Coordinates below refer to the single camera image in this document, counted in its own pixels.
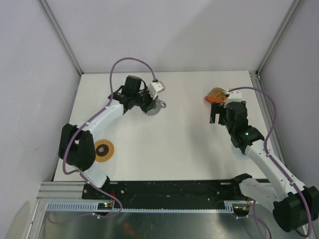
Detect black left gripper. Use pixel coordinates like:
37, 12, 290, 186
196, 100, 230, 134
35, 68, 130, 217
132, 86, 158, 114

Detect grey glass coffee server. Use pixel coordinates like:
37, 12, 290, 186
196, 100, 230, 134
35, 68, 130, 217
145, 99, 166, 116

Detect wooden dripper holder ring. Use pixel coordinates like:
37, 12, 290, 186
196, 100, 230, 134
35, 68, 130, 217
94, 139, 116, 163

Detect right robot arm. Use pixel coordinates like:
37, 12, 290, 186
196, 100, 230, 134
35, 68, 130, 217
210, 101, 319, 232

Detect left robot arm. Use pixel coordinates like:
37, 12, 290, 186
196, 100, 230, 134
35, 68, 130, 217
58, 75, 166, 199

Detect orange coffee filter box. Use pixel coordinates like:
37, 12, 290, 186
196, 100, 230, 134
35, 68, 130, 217
204, 96, 228, 104

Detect brown paper coffee filters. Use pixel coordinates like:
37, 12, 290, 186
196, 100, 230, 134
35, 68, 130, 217
208, 87, 225, 99

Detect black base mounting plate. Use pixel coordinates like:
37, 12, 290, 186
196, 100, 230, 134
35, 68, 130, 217
81, 179, 271, 210

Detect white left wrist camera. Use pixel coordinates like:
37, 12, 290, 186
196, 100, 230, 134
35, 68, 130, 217
148, 81, 165, 99

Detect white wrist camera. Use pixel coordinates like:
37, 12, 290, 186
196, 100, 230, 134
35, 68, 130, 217
148, 81, 165, 99
224, 90, 243, 108

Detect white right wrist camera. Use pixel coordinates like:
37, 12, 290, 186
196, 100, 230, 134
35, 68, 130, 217
224, 90, 243, 108

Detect grey slotted cable duct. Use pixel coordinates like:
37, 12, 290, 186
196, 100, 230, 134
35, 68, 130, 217
46, 201, 250, 213

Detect left aluminium frame post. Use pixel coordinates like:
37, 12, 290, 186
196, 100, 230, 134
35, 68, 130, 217
37, 0, 83, 76

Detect aluminium frame post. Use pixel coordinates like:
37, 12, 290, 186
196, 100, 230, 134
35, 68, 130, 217
249, 0, 304, 79
37, 0, 83, 76

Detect right aluminium frame post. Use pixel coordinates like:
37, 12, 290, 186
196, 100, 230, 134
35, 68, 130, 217
249, 0, 304, 79

